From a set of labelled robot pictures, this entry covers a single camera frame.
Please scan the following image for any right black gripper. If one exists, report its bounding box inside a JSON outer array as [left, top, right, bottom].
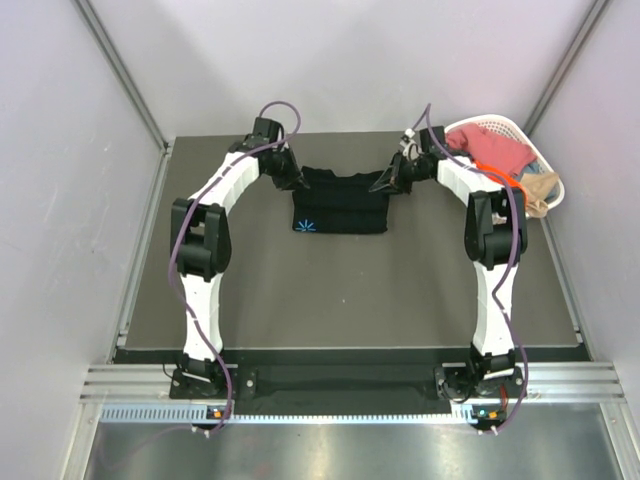
[[371, 151, 431, 196]]

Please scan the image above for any white laundry basket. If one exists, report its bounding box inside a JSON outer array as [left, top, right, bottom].
[[445, 114, 565, 215]]

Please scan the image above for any light blue garment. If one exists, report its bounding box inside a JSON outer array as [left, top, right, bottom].
[[518, 161, 542, 178]]

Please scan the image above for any grey slotted cable duct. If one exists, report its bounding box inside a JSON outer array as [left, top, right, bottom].
[[99, 404, 498, 427]]

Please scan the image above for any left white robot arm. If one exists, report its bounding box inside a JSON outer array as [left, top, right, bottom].
[[169, 116, 308, 399]]

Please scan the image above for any black t shirt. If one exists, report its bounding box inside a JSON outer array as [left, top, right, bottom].
[[292, 167, 389, 235]]

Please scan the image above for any orange t shirt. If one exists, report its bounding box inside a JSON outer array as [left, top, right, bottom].
[[473, 159, 528, 202]]

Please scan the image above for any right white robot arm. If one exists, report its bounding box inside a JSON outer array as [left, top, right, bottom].
[[369, 127, 528, 397]]

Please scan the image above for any aluminium frame rail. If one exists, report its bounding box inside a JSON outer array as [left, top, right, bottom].
[[80, 362, 626, 403]]

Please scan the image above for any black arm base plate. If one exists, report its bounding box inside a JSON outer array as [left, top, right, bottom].
[[169, 348, 525, 402]]

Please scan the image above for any pink t shirt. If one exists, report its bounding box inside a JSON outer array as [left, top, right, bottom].
[[445, 123, 536, 177]]

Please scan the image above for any beige garment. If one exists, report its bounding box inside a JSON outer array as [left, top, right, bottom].
[[519, 172, 559, 218]]

